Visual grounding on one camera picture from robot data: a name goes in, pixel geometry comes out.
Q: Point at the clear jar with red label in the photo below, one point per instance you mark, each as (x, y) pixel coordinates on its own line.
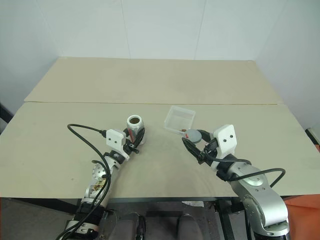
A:
(137, 127)

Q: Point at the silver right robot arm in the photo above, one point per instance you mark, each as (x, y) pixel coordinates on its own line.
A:
(257, 190)

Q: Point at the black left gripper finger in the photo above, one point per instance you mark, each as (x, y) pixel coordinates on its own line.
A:
(125, 131)
(140, 140)

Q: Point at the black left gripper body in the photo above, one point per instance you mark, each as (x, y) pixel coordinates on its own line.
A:
(130, 147)

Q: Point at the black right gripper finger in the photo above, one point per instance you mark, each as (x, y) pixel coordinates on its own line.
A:
(207, 136)
(192, 148)

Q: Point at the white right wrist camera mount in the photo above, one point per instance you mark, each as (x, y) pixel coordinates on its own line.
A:
(225, 137)

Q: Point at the black metal table frame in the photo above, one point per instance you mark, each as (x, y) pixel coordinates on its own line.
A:
(225, 217)

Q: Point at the orange mat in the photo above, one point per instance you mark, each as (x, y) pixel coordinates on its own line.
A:
(305, 215)

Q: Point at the dark rounded shape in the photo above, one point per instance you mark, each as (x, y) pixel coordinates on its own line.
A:
(188, 227)

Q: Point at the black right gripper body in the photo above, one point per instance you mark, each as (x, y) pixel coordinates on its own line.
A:
(211, 148)

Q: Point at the grey and red box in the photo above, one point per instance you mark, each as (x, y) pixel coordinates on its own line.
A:
(313, 137)

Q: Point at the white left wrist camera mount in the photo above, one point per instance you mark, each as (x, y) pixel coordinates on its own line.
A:
(115, 137)

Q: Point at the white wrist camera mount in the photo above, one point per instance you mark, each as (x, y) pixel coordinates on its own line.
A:
(115, 137)
(225, 137)

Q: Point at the grey round jar lid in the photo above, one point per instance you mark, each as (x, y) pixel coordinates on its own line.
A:
(194, 136)

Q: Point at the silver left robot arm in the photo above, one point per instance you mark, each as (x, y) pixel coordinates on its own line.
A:
(100, 175)

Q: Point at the clear square plastic tray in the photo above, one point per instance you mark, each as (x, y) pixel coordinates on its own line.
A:
(180, 117)

